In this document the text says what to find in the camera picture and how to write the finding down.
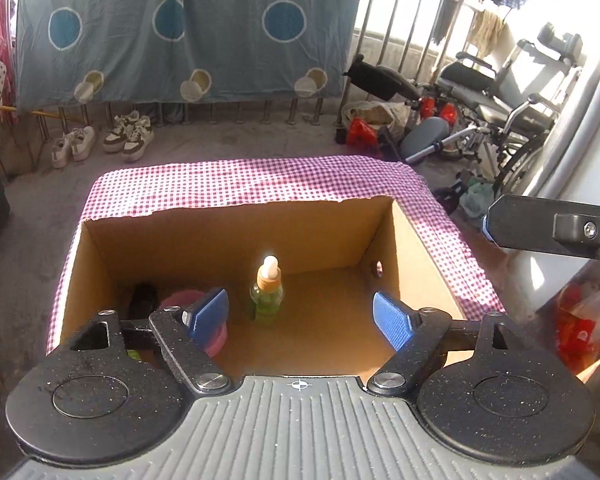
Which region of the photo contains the metal railing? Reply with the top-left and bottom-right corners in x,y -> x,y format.
337,0 -> 487,127

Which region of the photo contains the black padded legrest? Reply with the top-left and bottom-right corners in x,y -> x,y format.
343,53 -> 422,101

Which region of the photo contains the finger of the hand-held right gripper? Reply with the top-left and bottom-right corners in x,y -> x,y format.
482,194 -> 600,262

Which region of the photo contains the blue sheet with circles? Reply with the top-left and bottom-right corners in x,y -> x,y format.
14,0 -> 365,110

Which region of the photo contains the green dropper bottle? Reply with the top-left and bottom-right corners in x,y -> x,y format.
249,254 -> 285,329

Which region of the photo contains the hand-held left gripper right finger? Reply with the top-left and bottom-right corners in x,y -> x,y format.
367,291 -> 524,396

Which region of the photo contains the beige hanging cloth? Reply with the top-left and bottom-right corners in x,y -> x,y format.
467,9 -> 507,59

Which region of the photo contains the yellow stick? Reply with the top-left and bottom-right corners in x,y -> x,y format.
0,106 -> 89,124

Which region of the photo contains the clear bag with red print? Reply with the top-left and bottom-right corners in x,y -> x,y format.
554,284 -> 600,377

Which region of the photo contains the brown cardboard box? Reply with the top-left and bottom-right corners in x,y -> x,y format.
47,195 -> 507,379

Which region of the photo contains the green plastic bag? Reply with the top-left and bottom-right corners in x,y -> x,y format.
459,182 -> 494,219

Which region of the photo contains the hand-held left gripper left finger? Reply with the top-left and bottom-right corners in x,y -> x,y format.
67,287 -> 234,395

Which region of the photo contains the pink round container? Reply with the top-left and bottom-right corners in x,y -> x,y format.
157,288 -> 229,359

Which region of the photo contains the black wheelchair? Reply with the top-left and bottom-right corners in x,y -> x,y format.
399,22 -> 587,197

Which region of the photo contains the red plastic bag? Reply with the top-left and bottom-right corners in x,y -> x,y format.
346,117 -> 379,147

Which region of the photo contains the purple checkered cloth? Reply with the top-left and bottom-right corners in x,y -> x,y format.
52,157 -> 507,322

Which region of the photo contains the beige cloth bag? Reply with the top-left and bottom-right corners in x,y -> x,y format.
342,100 -> 407,129

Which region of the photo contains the grey round cushion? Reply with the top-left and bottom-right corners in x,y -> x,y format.
399,116 -> 449,164

